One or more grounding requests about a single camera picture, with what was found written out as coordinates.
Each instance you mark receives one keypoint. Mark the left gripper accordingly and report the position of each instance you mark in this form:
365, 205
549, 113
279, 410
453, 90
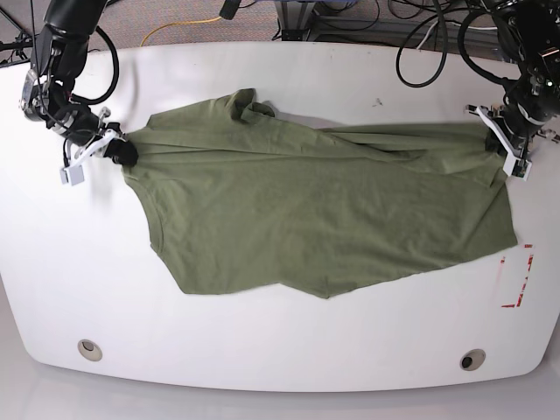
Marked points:
519, 125

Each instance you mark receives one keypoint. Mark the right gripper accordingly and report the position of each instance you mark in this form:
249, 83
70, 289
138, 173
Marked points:
80, 126

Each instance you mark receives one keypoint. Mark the olive green T-shirt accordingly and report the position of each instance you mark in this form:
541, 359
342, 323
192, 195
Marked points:
237, 199

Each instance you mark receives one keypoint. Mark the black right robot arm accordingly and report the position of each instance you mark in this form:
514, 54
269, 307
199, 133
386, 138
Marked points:
58, 57

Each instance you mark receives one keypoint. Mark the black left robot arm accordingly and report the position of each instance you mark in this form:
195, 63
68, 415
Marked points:
528, 33

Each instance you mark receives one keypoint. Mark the red tape rectangle marking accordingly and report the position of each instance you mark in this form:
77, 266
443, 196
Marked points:
515, 267

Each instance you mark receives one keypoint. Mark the black tripod stand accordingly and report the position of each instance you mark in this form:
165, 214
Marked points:
19, 24

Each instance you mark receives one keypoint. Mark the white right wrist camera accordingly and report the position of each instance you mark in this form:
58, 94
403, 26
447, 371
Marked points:
71, 173

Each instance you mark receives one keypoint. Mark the left table cable grommet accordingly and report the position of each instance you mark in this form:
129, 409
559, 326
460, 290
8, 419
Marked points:
89, 350

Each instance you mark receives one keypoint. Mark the table cable grommet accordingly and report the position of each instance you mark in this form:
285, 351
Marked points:
89, 350
472, 360

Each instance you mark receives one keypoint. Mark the right table cable grommet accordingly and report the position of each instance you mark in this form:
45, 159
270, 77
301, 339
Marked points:
472, 360

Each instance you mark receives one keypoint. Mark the aluminium frame base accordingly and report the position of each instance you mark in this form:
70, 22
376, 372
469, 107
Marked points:
301, 20

